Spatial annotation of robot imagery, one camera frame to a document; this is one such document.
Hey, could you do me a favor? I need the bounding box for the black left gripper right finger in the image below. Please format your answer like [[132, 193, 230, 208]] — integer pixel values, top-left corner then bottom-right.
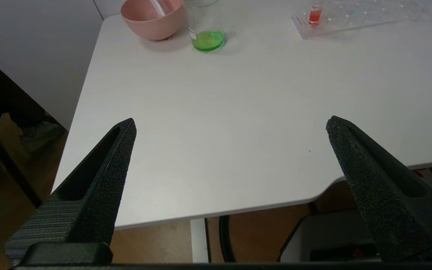
[[325, 115, 432, 263]]

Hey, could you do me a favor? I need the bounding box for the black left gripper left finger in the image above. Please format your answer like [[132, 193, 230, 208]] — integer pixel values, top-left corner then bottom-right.
[[5, 118, 137, 264]]

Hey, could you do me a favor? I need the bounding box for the test tube with blue pigment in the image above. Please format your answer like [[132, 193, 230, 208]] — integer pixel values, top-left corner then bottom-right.
[[149, 0, 166, 17]]

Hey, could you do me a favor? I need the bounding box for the grey and black robot base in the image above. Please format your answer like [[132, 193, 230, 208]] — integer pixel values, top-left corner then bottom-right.
[[278, 165, 432, 263]]

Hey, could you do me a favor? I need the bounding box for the clear plastic test tube rack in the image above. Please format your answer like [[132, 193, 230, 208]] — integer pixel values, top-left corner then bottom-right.
[[291, 0, 432, 40]]

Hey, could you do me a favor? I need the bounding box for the test tube with red pigment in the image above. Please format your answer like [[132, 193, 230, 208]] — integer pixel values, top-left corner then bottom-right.
[[308, 3, 324, 27]]

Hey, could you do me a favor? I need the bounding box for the clear glass beaker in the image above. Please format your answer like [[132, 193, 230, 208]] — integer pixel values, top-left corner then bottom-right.
[[183, 0, 226, 53]]

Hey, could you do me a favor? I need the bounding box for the white table leg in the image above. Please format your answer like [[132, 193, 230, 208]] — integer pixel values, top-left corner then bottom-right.
[[190, 219, 210, 263]]

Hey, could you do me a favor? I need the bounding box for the dark clutter beside table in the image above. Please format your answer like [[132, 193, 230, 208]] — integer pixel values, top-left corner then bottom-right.
[[0, 48, 69, 209]]

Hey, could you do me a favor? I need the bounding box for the pink bowl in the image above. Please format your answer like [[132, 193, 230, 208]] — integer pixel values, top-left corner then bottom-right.
[[120, 0, 186, 41]]

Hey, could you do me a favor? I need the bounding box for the black corrugated hose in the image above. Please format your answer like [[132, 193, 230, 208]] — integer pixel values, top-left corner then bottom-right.
[[218, 215, 237, 263]]

